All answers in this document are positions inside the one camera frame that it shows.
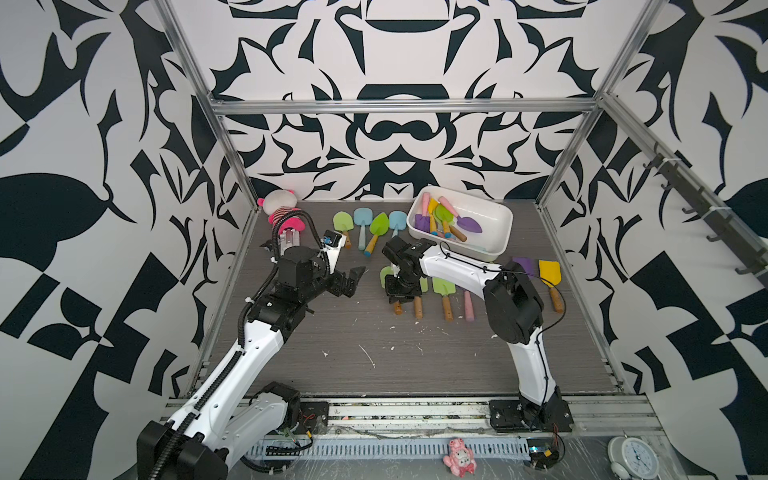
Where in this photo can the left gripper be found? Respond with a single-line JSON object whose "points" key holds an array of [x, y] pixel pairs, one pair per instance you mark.
{"points": [[337, 288]]}

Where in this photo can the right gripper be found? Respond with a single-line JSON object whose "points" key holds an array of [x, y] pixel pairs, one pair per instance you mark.
{"points": [[395, 295]]}

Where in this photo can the light blue toy shovel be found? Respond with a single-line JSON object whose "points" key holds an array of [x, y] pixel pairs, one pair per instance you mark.
{"points": [[397, 222]]}

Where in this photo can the green shovel yellow handle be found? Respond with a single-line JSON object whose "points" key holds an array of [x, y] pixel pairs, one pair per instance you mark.
{"points": [[378, 227]]}

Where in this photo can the light green shovel wooden handle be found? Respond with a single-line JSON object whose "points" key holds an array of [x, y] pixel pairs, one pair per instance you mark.
{"points": [[445, 289]]}

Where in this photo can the light blue round shovel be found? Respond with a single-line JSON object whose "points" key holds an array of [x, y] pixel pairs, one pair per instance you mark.
{"points": [[362, 218]]}

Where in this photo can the green shovel orange handle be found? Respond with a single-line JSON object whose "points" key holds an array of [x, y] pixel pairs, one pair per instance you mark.
{"points": [[343, 223]]}

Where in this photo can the purple round shovel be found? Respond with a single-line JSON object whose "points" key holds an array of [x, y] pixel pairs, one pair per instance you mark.
{"points": [[464, 222]]}

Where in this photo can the purple square shovel pink handle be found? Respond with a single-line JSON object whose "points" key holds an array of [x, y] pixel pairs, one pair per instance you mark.
{"points": [[469, 313]]}

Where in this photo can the purple pointed shovel pink handle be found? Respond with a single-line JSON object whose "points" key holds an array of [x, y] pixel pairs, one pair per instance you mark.
{"points": [[527, 265]]}

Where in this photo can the yellow shovel wooden handle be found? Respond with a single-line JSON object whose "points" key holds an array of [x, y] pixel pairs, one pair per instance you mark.
{"points": [[550, 274]]}

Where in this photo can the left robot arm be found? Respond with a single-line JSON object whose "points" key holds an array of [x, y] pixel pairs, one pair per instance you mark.
{"points": [[209, 434]]}

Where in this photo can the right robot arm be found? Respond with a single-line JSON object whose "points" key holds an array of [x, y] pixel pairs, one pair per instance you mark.
{"points": [[513, 307]]}

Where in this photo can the white storage box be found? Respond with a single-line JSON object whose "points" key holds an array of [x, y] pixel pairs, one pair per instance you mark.
{"points": [[427, 219]]}

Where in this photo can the white phone stand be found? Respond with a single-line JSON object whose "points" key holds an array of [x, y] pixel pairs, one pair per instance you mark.
{"points": [[289, 238]]}

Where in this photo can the pink white plush doll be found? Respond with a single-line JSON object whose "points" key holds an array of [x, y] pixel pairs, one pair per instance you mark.
{"points": [[279, 203]]}

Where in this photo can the pink bear toy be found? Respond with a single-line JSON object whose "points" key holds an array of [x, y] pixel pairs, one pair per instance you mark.
{"points": [[460, 459]]}

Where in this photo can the green circuit board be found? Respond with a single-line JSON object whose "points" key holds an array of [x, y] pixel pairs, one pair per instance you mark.
{"points": [[544, 455]]}

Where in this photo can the white alarm clock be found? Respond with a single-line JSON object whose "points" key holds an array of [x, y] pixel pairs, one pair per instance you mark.
{"points": [[632, 458]]}

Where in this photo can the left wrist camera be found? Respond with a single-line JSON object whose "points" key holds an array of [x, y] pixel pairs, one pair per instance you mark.
{"points": [[333, 242]]}

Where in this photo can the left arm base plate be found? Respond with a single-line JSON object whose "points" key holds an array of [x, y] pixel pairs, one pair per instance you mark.
{"points": [[303, 416]]}

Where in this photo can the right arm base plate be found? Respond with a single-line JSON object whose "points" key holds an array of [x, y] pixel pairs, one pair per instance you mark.
{"points": [[515, 416]]}

